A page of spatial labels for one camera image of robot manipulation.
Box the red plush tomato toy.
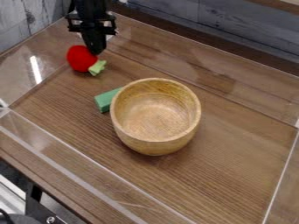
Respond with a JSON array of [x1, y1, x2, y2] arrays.
[[67, 45, 107, 76]]

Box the black metal table frame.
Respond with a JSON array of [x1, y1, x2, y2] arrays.
[[0, 159, 84, 224]]

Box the clear acrylic tray walls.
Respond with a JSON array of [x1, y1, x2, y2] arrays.
[[0, 17, 299, 224]]

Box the round wooden bowl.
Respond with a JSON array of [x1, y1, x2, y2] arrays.
[[110, 78, 202, 156]]

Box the green rectangular block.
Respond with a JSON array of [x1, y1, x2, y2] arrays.
[[95, 87, 120, 113]]

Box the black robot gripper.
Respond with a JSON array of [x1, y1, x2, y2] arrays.
[[66, 0, 118, 54]]

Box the black cable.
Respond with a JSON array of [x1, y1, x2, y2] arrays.
[[0, 208, 16, 224]]

